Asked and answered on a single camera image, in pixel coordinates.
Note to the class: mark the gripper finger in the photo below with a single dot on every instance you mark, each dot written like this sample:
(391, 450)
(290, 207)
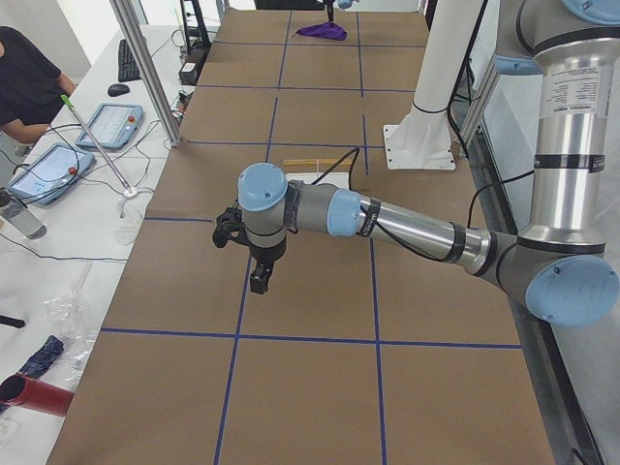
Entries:
(267, 274)
(257, 279)

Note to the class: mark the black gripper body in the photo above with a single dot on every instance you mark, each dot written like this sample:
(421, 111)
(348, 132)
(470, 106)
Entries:
(265, 253)

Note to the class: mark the purple towel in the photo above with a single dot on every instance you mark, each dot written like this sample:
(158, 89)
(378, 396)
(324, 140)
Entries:
(327, 30)

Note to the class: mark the outer wooden rack rod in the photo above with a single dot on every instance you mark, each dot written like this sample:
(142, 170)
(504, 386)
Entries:
(317, 162)

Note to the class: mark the white towel rack base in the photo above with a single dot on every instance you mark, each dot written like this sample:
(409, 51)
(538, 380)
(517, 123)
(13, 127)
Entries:
(338, 179)

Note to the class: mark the clear plastic bag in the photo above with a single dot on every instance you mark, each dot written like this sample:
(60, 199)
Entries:
(72, 322)

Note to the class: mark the black power box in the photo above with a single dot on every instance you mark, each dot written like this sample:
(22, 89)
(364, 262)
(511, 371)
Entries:
(189, 74)

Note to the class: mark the far teach pendant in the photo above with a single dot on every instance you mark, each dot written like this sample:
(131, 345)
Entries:
(114, 125)

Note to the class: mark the teach pendant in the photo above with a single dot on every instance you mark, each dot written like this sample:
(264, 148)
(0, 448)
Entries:
(114, 125)
(51, 175)

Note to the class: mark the dark blue folded cloth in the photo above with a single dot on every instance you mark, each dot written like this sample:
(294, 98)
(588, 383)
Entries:
(39, 363)

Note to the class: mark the black computer mouse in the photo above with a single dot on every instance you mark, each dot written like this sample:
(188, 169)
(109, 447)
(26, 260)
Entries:
(118, 89)

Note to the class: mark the near teach pendant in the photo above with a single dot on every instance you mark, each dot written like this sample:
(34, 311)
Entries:
(51, 175)

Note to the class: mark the black keyboard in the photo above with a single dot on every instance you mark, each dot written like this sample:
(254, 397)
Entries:
(128, 69)

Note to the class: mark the clear water bottle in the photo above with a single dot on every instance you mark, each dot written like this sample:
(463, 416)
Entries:
(17, 214)

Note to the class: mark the metal rod green tip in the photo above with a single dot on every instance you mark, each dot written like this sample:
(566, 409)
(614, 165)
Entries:
(88, 140)

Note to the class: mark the red cylinder tube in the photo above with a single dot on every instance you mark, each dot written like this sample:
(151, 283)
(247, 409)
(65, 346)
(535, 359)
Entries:
(33, 394)

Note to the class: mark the person in black shirt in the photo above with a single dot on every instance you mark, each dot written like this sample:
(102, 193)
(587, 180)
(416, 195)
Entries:
(32, 88)

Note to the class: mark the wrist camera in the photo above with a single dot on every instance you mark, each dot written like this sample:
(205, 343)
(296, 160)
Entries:
(229, 227)

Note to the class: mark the white camera pole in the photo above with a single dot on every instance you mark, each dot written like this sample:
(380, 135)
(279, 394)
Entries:
(421, 141)

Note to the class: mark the grey aluminium post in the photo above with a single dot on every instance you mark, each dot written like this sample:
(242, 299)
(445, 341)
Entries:
(130, 26)

